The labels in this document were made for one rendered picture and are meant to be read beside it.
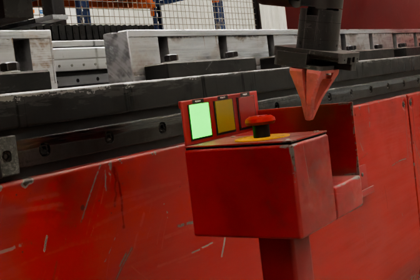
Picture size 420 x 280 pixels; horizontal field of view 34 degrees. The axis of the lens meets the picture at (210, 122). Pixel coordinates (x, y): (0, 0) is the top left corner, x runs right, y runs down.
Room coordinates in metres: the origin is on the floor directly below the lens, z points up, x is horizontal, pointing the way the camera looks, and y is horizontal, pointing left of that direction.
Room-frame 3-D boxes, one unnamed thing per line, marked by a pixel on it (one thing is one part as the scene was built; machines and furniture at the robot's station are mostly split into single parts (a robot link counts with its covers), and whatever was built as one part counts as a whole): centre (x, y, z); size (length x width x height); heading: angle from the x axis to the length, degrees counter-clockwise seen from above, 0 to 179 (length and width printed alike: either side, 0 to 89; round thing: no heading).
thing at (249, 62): (1.36, 0.00, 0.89); 0.30 x 0.05 x 0.03; 144
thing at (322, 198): (0.94, -0.08, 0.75); 0.20 x 0.16 x 0.18; 146
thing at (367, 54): (2.01, -0.47, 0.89); 0.30 x 0.05 x 0.03; 144
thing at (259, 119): (0.90, -0.06, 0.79); 0.04 x 0.04 x 0.04
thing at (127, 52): (1.92, -0.34, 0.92); 1.67 x 0.06 x 0.10; 144
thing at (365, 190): (1.64, -0.33, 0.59); 0.15 x 0.02 x 0.07; 144
